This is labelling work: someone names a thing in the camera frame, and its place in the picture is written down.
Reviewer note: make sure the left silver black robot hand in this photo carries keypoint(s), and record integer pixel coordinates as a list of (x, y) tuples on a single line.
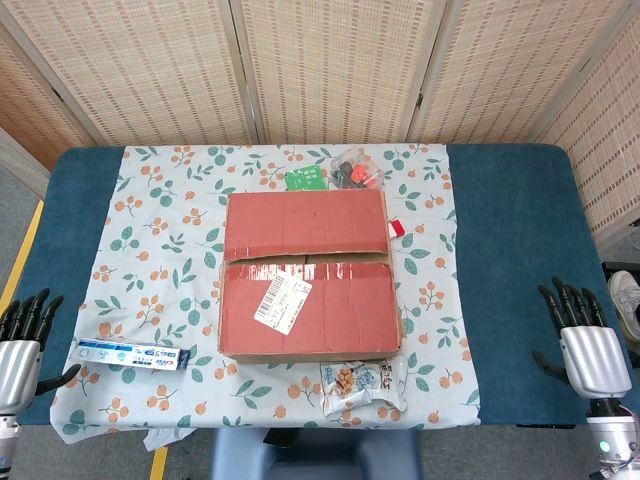
[(20, 370)]

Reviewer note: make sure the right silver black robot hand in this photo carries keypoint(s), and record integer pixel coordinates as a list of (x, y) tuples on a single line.
[(595, 360)]

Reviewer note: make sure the red cardboard box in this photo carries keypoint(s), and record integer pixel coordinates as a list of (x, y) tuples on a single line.
[(310, 320)]

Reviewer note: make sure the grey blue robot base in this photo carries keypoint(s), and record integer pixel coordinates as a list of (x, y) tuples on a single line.
[(315, 457)]

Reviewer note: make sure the blue white toothpaste box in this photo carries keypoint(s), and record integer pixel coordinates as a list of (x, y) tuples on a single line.
[(125, 354)]

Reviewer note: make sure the white sneaker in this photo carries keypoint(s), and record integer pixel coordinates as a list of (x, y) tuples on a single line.
[(627, 300)]

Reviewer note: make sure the floral print tablecloth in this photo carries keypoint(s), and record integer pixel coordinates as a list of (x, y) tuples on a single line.
[(165, 260)]

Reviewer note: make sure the white snack packet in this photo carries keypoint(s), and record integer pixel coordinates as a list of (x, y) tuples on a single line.
[(362, 382)]

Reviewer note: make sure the small red white item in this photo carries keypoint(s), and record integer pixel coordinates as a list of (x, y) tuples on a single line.
[(396, 229)]

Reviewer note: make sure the black flat object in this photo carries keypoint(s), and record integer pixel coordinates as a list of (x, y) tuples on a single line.
[(280, 437)]

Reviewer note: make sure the green card packet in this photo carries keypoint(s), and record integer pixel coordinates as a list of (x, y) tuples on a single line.
[(306, 179)]

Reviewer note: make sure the woven folding screen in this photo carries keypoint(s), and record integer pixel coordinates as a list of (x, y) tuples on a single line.
[(330, 65)]

